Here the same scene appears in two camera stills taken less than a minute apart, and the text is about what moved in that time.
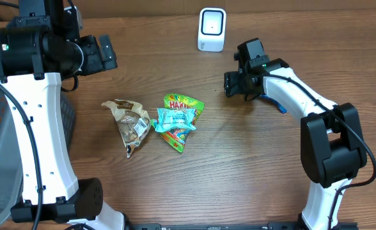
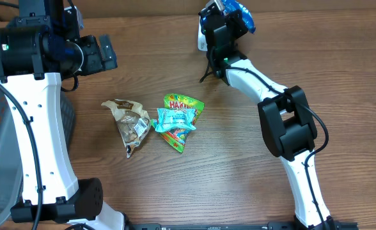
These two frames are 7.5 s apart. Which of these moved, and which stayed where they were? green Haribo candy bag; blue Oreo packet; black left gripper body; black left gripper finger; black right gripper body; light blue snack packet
Moved: blue Oreo packet; black right gripper body
Stayed: black left gripper body; green Haribo candy bag; light blue snack packet; black left gripper finger
